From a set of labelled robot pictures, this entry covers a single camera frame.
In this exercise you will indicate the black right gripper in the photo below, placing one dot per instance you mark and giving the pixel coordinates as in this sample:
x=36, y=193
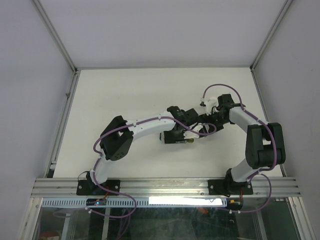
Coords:
x=205, y=119

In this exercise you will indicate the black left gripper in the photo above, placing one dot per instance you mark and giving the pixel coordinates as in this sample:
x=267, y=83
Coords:
x=169, y=139

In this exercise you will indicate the weekly pill organizer strip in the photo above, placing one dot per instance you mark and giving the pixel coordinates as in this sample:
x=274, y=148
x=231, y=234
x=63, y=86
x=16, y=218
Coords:
x=168, y=138

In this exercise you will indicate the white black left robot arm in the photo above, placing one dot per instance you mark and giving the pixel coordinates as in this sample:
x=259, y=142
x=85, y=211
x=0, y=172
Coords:
x=174, y=126

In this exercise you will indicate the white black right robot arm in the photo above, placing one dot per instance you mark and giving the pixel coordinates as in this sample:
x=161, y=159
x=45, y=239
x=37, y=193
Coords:
x=264, y=146

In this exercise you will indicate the aluminium frame post right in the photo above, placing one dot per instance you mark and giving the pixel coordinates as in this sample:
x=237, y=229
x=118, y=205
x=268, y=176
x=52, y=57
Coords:
x=272, y=31

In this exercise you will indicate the aluminium frame post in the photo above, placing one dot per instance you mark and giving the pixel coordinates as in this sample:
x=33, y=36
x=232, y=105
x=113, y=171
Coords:
x=272, y=31
x=54, y=34

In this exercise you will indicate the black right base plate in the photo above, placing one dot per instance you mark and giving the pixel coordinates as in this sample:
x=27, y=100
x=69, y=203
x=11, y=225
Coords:
x=225, y=188

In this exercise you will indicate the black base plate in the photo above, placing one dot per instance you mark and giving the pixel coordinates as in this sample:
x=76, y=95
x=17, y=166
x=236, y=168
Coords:
x=88, y=188
x=225, y=188

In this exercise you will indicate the grey slotted cable duct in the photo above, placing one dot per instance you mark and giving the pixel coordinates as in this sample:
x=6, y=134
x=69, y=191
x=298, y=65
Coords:
x=142, y=202

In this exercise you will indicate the aluminium mounting rail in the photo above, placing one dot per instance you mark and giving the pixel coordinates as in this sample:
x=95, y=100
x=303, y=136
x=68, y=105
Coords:
x=260, y=187

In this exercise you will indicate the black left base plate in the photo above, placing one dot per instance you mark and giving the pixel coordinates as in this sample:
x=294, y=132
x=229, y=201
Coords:
x=88, y=188

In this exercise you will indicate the aluminium frame post left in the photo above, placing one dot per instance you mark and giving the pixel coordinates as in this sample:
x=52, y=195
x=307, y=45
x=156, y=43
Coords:
x=54, y=34

